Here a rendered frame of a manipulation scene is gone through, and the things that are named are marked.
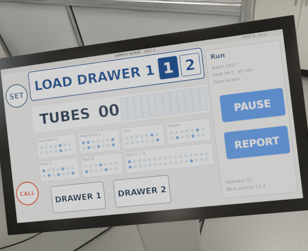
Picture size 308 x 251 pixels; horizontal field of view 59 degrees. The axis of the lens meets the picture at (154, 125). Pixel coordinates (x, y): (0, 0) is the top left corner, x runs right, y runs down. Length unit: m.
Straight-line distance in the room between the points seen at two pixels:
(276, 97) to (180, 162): 0.18
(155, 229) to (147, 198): 0.26
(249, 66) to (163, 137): 0.18
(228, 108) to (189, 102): 0.06
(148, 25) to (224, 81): 0.93
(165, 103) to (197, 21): 0.79
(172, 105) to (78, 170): 0.19
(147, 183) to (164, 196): 0.04
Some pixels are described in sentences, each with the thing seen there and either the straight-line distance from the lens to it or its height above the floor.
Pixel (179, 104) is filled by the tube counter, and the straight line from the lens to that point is 0.45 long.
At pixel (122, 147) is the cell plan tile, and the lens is 0.46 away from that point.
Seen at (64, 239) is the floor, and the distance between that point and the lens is 1.72.
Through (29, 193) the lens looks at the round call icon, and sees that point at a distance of 0.53.
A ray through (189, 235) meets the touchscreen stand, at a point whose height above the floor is 0.71.
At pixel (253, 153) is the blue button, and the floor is 1.04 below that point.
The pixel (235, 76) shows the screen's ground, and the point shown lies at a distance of 0.46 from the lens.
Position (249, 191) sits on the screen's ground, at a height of 0.99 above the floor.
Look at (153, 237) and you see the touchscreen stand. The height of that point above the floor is 0.71.
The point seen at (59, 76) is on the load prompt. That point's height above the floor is 1.16.
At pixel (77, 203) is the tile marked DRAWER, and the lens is 0.50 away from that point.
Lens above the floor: 1.37
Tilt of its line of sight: 39 degrees down
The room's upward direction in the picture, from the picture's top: 11 degrees counter-clockwise
